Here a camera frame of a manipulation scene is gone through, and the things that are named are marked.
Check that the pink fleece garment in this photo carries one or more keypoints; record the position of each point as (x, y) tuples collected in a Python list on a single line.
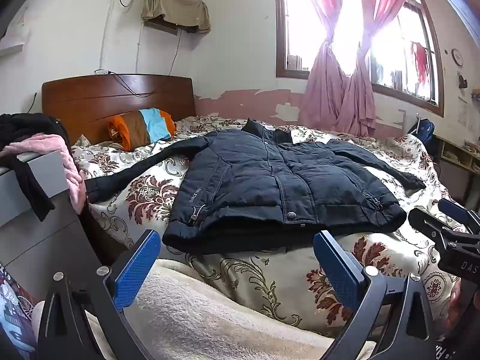
[(73, 172)]

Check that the white power strip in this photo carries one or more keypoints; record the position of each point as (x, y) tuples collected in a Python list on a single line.
[(101, 71)]

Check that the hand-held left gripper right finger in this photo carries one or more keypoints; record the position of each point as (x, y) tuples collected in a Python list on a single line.
[(337, 270)]

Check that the grey cabinet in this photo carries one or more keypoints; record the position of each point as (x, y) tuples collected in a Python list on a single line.
[(37, 210)]

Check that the blue backpack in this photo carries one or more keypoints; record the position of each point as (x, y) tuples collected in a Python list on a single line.
[(425, 129)]

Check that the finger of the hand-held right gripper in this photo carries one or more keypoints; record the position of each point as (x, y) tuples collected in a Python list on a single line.
[(453, 210), (425, 220)]

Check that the wooden shelf unit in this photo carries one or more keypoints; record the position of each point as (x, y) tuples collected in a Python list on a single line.
[(457, 157)]

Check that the wooden framed window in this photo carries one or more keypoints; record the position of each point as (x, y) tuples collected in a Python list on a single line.
[(279, 26)]

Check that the dark wall ornament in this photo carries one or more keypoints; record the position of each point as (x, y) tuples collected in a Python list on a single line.
[(462, 81)]

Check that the orange brown blue striped pillow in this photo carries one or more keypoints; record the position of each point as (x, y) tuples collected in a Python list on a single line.
[(142, 127)]

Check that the white metal bracket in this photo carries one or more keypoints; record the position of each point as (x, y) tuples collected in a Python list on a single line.
[(404, 120)]

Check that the olive cloth cover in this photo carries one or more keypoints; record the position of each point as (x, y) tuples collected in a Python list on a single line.
[(172, 3)]

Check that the floral bedspread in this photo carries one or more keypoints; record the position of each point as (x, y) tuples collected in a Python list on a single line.
[(262, 281)]

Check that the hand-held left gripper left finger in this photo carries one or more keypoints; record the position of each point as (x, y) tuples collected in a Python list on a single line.
[(137, 270)]

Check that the wooden headboard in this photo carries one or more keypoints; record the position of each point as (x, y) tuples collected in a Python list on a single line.
[(112, 97)]

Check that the round wall clock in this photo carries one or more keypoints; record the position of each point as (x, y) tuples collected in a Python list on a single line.
[(457, 56)]

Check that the cream fleece blanket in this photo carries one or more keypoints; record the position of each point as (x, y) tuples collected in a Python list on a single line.
[(195, 318)]

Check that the wooden wall shelf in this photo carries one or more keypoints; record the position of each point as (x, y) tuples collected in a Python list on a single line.
[(161, 27)]

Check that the dark navy padded jacket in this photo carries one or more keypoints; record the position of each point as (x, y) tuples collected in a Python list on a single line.
[(262, 180)]

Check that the printed cloth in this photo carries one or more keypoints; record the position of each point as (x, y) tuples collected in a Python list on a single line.
[(15, 307)]

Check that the black garment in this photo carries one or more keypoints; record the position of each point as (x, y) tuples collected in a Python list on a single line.
[(26, 127)]

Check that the red hanging clothes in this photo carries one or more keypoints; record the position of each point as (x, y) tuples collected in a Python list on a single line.
[(422, 60)]

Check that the white wall board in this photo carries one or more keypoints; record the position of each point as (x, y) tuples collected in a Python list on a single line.
[(9, 50)]

